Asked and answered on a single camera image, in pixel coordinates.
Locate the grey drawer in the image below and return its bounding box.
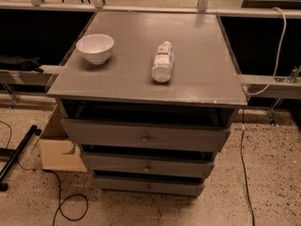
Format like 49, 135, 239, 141
61, 119, 230, 153
92, 176, 204, 197
82, 153, 214, 178

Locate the grey drawer cabinet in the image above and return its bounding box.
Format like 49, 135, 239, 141
48, 12, 246, 185

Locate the grey top drawer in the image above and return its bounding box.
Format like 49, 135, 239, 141
61, 119, 230, 153

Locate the grey bottom drawer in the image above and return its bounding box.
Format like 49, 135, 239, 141
92, 176, 204, 197

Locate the clear plastic bottle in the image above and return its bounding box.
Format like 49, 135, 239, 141
151, 41, 174, 83

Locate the white bowl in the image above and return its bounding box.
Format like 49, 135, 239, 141
76, 34, 115, 65

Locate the cardboard box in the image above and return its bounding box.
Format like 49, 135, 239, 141
39, 107, 87, 172

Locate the black cloth bundle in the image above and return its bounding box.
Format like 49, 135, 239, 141
0, 56, 43, 73

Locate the black stand leg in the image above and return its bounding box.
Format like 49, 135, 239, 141
0, 125, 39, 192

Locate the black floor cable right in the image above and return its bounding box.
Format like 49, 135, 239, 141
240, 108, 256, 226

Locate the black floor cable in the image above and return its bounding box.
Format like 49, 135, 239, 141
0, 120, 89, 226
240, 108, 256, 226

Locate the white hanging cable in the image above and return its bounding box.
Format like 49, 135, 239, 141
242, 7, 288, 97

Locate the black floor cable left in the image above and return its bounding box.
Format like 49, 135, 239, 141
0, 120, 89, 226

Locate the metal rail bracket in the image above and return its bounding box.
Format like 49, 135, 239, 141
266, 65, 301, 126

